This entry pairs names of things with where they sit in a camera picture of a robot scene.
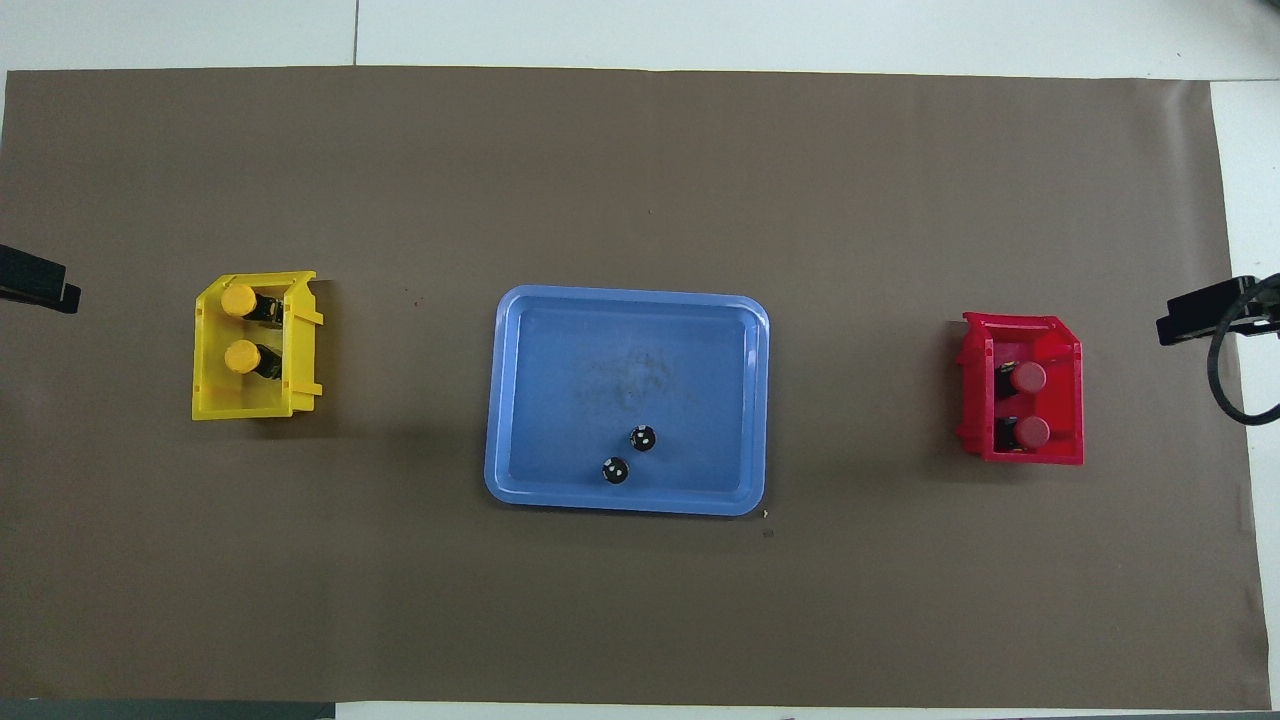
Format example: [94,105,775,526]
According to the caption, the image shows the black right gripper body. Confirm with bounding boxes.
[1236,273,1280,333]

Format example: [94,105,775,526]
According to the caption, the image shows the red push button switch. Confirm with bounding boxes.
[996,415,1052,451]
[995,360,1048,396]

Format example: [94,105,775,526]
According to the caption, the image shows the yellow push button switch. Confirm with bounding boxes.
[220,283,288,327]
[223,339,291,383]

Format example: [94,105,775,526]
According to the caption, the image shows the blue plastic tray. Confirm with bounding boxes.
[484,285,771,517]

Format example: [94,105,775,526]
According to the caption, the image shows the red plastic parts bin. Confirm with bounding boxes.
[955,312,1085,466]

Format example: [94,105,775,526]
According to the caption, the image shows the yellow plastic parts bin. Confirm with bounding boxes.
[191,271,325,422]

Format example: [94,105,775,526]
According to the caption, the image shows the brown paper table mat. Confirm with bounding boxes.
[0,66,1273,709]

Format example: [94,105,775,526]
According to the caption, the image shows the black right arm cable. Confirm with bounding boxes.
[1206,272,1280,427]

